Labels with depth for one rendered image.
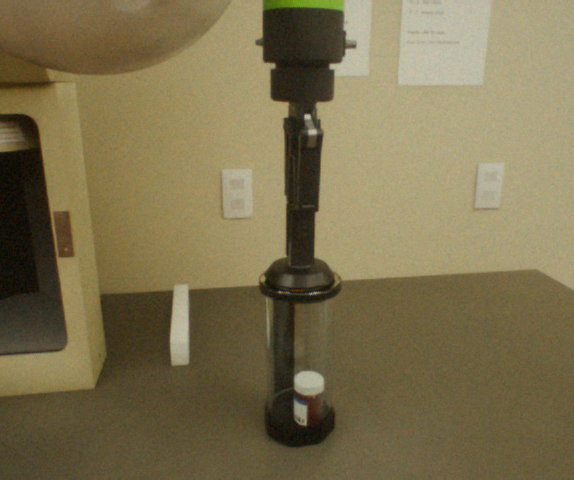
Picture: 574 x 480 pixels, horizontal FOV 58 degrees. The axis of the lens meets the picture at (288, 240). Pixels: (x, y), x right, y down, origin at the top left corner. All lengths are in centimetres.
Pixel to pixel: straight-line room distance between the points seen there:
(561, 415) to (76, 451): 69
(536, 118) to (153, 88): 91
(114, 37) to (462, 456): 69
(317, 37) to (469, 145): 82
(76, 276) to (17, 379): 20
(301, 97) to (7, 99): 41
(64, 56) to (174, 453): 63
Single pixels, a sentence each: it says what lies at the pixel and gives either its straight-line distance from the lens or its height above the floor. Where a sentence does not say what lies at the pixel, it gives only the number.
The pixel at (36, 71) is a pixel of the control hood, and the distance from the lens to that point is 75.
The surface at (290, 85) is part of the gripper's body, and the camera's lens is 60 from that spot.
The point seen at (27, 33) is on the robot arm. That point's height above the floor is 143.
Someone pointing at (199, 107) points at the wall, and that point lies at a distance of 119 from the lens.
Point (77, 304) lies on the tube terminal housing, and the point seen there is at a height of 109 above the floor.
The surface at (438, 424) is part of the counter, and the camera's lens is 82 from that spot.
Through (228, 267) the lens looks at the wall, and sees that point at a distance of 127.
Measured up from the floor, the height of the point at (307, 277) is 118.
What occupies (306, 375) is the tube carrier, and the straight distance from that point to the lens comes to 69.
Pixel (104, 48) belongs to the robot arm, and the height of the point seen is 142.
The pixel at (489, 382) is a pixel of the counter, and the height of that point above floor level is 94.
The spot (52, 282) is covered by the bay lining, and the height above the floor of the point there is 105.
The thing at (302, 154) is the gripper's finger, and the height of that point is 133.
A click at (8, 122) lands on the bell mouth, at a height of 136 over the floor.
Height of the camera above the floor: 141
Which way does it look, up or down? 17 degrees down
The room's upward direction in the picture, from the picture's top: straight up
